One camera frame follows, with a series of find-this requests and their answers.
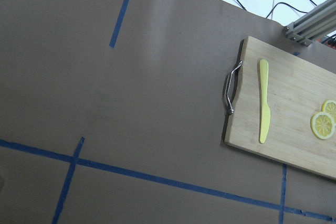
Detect bamboo cutting board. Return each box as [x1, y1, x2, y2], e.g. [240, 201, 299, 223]
[224, 36, 335, 179]

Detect front lemon slice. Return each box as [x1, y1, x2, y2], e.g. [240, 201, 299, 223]
[310, 112, 335, 140]

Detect lemon slice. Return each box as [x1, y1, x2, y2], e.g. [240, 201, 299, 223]
[310, 112, 335, 140]
[321, 100, 336, 122]

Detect rear lemon slice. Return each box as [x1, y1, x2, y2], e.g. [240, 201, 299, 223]
[321, 100, 336, 122]

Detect aluminium frame post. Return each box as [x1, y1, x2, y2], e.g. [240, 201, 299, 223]
[285, 0, 335, 47]

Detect yellow plastic knife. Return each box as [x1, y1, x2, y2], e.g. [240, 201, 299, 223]
[259, 59, 271, 144]

